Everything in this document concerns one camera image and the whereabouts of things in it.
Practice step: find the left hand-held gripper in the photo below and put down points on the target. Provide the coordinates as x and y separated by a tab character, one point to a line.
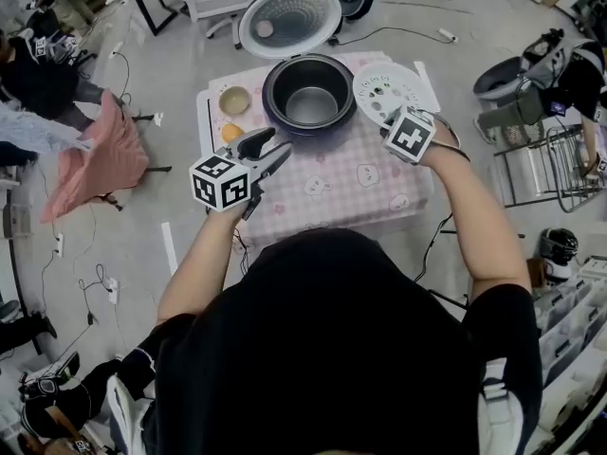
220	185

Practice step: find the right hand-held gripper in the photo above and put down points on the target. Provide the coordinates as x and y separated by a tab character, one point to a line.
409	136

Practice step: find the white perforated steamer tray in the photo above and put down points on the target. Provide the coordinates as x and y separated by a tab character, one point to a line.
389	81

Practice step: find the black metal pot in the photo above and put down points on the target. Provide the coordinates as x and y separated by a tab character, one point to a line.
310	104

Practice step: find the person's right forearm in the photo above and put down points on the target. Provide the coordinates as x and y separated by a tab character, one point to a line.
479	235

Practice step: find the person's left forearm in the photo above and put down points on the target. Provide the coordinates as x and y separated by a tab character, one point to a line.
194	273

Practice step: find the orange round food item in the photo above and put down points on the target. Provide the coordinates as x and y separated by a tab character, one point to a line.
231	132

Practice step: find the white tape strip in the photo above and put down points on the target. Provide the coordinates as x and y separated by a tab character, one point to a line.
429	93
169	249
159	118

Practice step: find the beige bowl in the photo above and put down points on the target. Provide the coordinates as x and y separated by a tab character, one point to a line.
234	101

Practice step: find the pink checked tablecloth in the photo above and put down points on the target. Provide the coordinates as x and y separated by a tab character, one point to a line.
341	178

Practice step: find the grey round appliance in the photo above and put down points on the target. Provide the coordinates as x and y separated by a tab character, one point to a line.
498	78

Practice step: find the white power strip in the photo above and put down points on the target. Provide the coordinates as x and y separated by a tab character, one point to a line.
59	244
113	291
448	35
117	49

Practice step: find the dark blue rice cooker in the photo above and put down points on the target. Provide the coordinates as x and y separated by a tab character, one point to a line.
289	22

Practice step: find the pink cloth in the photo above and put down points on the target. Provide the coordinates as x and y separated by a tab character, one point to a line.
104	159

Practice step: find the brown bag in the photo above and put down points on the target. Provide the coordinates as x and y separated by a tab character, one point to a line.
536	273

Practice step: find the black and white helmet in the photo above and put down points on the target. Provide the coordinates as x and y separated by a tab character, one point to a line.
559	249

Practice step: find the person's black shirt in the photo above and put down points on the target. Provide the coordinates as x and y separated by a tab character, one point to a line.
322	349

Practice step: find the row of grey storage bins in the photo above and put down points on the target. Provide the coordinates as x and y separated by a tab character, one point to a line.
574	339

